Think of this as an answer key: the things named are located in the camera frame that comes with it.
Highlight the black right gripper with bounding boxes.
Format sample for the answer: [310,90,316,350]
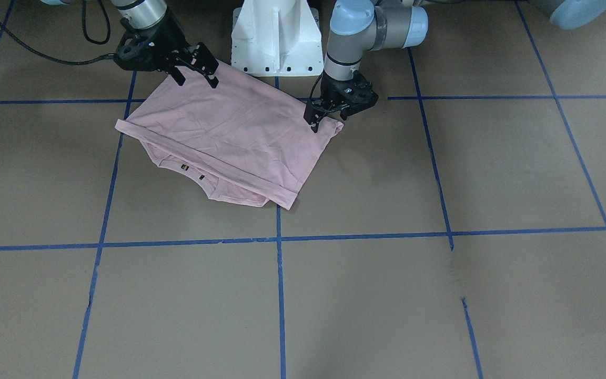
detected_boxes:
[114,14,219,88]

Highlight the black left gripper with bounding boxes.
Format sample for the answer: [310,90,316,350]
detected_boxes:
[304,71,379,133]

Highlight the pink t-shirt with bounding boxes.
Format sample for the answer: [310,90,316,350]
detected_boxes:
[115,63,344,210]

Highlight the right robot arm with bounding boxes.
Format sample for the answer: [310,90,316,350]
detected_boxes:
[40,1,219,88]

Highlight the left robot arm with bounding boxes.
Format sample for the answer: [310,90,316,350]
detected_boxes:
[303,1,430,133]

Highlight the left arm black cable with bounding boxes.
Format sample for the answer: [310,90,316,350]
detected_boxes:
[308,74,325,103]

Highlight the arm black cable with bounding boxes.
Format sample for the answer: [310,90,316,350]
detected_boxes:
[0,0,119,66]
[308,74,325,103]

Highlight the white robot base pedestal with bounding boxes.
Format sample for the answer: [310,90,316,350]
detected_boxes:
[230,1,323,77]

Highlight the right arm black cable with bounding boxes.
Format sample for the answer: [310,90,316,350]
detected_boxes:
[0,0,119,66]

